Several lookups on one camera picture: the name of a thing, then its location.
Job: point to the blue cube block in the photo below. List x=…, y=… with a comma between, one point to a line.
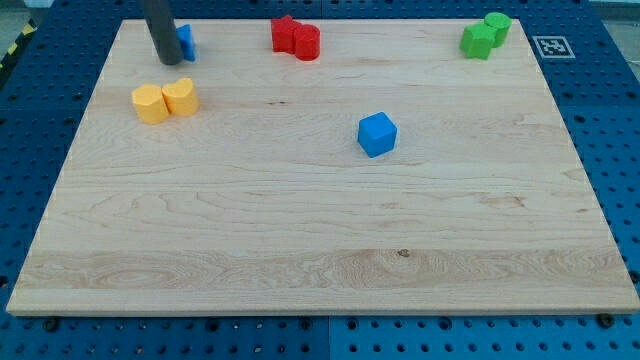
x=376, y=134

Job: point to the light wooden board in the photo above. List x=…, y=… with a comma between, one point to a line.
x=264, y=203

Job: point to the red cylinder block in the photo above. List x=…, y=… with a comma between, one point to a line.
x=307, y=42

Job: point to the red star block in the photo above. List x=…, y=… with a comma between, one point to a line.
x=282, y=34

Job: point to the yellow heart block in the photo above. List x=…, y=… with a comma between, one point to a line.
x=181, y=97

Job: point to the yellow hexagon block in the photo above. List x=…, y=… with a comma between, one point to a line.
x=149, y=104

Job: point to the small blue block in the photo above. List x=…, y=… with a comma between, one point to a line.
x=186, y=42

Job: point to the green star block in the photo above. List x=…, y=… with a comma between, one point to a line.
x=478, y=40

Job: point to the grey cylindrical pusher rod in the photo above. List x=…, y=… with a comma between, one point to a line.
x=160, y=23

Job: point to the green cylinder block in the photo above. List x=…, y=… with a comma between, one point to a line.
x=501, y=23

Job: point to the white fiducial marker tag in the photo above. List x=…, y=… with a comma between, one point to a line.
x=553, y=47

